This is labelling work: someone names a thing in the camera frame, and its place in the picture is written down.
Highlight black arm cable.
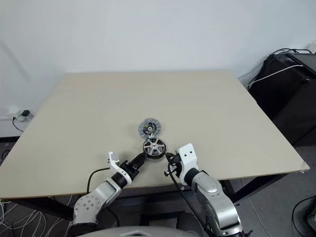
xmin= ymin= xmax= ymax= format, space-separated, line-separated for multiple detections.
xmin=86 ymin=167 xmax=111 ymax=194
xmin=164 ymin=161 xmax=210 ymax=237

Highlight grey robot torso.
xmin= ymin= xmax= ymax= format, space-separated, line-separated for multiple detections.
xmin=71 ymin=223 xmax=188 ymax=237

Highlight thin white floor cable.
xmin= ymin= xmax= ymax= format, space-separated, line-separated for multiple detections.
xmin=247 ymin=197 xmax=270 ymax=231

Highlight black looped floor cable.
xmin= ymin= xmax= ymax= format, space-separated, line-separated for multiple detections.
xmin=292 ymin=197 xmax=316 ymax=232

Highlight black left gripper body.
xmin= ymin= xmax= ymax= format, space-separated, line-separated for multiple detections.
xmin=119 ymin=159 xmax=143 ymax=184

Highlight white power strip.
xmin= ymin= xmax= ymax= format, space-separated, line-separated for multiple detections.
xmin=0 ymin=106 xmax=35 ymax=122

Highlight black power strip cable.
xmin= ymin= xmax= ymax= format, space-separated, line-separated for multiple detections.
xmin=11 ymin=116 xmax=24 ymax=132

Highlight white cable on case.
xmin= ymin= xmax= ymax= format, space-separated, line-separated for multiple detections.
xmin=247 ymin=64 xmax=304 ymax=90

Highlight black cables behind case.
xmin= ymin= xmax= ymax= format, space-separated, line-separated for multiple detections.
xmin=272 ymin=47 xmax=314 ymax=55

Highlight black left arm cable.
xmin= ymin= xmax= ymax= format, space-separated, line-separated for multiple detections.
xmin=86 ymin=167 xmax=111 ymax=194

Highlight large black equipment case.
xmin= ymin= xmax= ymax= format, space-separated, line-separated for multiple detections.
xmin=247 ymin=52 xmax=316 ymax=147

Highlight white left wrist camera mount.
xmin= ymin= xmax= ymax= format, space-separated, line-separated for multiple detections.
xmin=107 ymin=151 xmax=132 ymax=185

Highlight spoked silver motor rotor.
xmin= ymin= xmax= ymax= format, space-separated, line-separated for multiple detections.
xmin=142 ymin=137 xmax=166 ymax=161

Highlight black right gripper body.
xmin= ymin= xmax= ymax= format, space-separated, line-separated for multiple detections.
xmin=167 ymin=153 xmax=183 ymax=177

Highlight black metal table frame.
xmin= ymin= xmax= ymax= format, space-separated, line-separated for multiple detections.
xmin=1 ymin=170 xmax=296 ymax=222

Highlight white floor wires bundle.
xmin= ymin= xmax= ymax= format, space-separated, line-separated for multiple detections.
xmin=0 ymin=194 xmax=73 ymax=237

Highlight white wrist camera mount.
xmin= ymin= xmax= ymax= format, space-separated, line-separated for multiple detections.
xmin=177 ymin=143 xmax=199 ymax=185
xmin=107 ymin=151 xmax=132 ymax=185

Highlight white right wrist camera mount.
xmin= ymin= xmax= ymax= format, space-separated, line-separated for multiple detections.
xmin=177 ymin=143 xmax=199 ymax=185

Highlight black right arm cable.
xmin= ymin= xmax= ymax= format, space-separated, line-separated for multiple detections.
xmin=164 ymin=161 xmax=210 ymax=237

